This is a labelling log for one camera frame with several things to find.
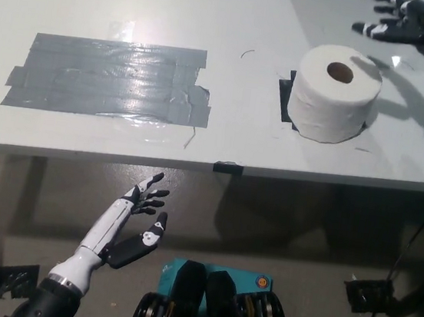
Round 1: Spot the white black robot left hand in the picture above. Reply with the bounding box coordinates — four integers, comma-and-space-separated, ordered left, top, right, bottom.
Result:
47, 160, 175, 302

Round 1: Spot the white toilet paper roll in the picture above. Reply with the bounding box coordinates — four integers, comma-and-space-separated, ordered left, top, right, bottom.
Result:
283, 39, 388, 150

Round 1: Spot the black tape square patch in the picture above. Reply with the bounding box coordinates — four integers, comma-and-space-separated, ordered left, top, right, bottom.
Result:
272, 69, 373, 142

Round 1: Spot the clear tape piece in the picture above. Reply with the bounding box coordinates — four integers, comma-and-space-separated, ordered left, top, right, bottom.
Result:
119, 112, 187, 149
106, 17, 137, 45

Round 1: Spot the black teal robot body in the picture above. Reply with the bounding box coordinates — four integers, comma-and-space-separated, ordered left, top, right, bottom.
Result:
126, 253, 304, 317

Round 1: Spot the thin black hanging cable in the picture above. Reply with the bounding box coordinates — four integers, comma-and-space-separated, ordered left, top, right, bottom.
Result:
388, 185, 424, 288

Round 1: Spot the black stand leg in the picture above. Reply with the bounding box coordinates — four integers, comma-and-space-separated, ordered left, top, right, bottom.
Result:
386, 261, 424, 317

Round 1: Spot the grey duct tape patch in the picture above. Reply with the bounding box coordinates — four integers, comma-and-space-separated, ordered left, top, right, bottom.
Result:
0, 26, 219, 131

